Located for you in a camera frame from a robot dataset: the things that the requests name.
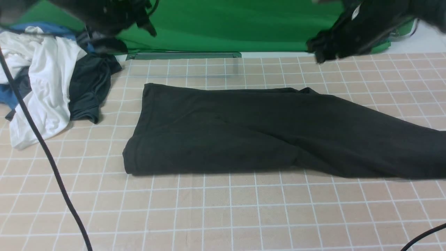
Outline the beige grid tablecloth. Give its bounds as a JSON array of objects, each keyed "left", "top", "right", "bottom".
[{"left": 0, "top": 52, "right": 446, "bottom": 251}]

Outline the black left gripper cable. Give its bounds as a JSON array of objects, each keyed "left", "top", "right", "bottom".
[{"left": 0, "top": 24, "right": 93, "bottom": 251}]

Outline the green backdrop cloth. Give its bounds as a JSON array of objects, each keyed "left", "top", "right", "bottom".
[{"left": 14, "top": 0, "right": 417, "bottom": 56}]

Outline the white shirt in pile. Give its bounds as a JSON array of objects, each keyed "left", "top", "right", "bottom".
[{"left": 0, "top": 26, "right": 87, "bottom": 139}]

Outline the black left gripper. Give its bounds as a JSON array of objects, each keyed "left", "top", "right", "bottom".
[{"left": 49, "top": 0, "right": 157, "bottom": 54}]

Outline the dark teal shirt in pile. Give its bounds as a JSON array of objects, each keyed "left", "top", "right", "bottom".
[{"left": 0, "top": 53, "right": 122, "bottom": 124}]

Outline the gray metal bar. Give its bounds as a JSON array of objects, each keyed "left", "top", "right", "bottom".
[{"left": 126, "top": 51, "right": 242, "bottom": 61}]

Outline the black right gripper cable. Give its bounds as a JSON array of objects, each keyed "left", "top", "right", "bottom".
[{"left": 401, "top": 223, "right": 446, "bottom": 251}]

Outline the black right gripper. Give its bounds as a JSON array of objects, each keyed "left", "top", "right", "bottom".
[{"left": 306, "top": 0, "right": 418, "bottom": 64}]

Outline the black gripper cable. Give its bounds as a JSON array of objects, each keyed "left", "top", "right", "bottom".
[
  {"left": 401, "top": 223, "right": 446, "bottom": 251},
  {"left": 0, "top": 24, "right": 93, "bottom": 251}
]

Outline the blue shirt in pile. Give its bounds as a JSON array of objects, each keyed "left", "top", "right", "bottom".
[{"left": 0, "top": 22, "right": 96, "bottom": 111}]

